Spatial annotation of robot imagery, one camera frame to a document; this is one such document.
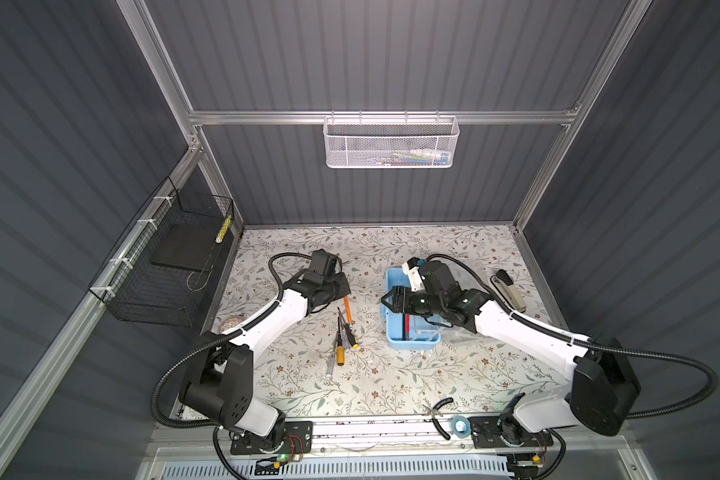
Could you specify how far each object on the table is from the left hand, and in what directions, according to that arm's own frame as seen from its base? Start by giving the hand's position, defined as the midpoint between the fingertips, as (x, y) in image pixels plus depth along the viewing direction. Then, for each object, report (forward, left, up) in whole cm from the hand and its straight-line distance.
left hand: (348, 285), depth 88 cm
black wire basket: (-3, +46, +14) cm, 48 cm away
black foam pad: (+2, +40, +18) cm, 44 cm away
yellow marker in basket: (+10, +34, +15) cm, 38 cm away
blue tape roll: (-37, -27, -13) cm, 47 cm away
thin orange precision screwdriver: (-5, 0, -5) cm, 7 cm away
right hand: (-9, -12, +3) cm, 15 cm away
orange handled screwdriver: (-14, +3, -12) cm, 19 cm away
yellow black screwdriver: (-12, 0, -11) cm, 16 cm away
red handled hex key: (-8, -18, -12) cm, 23 cm away
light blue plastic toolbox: (-15, -21, -5) cm, 26 cm away
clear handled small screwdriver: (-19, +6, -12) cm, 24 cm away
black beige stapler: (+3, -52, -8) cm, 53 cm away
